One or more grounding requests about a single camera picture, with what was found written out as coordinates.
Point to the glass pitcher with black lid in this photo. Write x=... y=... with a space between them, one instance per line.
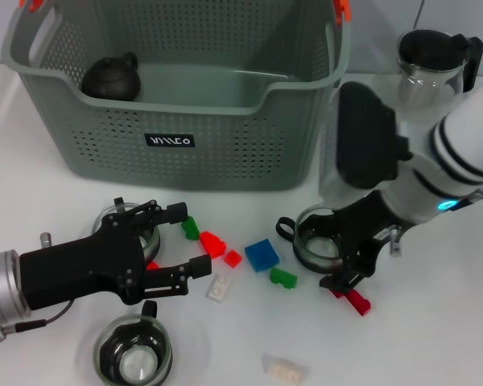
x=426 y=76

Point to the white flat plate brick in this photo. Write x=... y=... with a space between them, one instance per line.
x=218 y=288

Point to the large red sloped brick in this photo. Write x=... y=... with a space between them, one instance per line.
x=210 y=243

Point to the green toy brick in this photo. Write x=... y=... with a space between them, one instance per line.
x=281 y=278
x=191 y=231

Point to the white long studded brick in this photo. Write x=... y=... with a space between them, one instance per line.
x=283 y=370

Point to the small red square brick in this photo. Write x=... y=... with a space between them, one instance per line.
x=153 y=265
x=232 y=258

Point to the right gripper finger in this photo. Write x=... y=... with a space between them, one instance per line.
x=342 y=281

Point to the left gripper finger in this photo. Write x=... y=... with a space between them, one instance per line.
x=175 y=212
x=199 y=266

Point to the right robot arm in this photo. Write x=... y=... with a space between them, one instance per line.
x=467 y=132

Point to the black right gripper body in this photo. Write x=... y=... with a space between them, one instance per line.
x=366 y=229

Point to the grey-green perforated storage bin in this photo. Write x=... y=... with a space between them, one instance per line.
x=225 y=161

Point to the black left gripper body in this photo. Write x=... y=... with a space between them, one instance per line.
x=76 y=269

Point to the dark red curved brick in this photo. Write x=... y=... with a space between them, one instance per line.
x=358 y=303

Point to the blue square plate brick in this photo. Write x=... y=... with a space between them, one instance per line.
x=261 y=255

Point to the glass teacup with black holder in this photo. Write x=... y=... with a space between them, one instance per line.
x=318 y=247
x=133 y=362
x=118 y=205

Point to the black round teapot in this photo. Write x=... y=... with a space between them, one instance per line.
x=108 y=80

